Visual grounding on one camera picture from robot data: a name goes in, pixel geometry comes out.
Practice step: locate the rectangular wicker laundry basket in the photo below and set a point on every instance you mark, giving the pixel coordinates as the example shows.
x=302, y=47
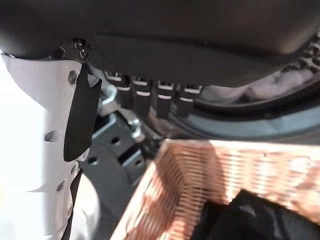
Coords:
x=200, y=170

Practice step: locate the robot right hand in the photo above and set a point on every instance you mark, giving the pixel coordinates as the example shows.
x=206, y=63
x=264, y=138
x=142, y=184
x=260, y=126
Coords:
x=160, y=30

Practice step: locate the dark grey washing machine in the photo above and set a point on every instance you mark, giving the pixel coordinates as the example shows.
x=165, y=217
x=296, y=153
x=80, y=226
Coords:
x=237, y=125

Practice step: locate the small black garment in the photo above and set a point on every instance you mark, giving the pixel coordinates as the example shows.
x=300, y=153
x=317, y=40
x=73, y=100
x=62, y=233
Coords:
x=250, y=217

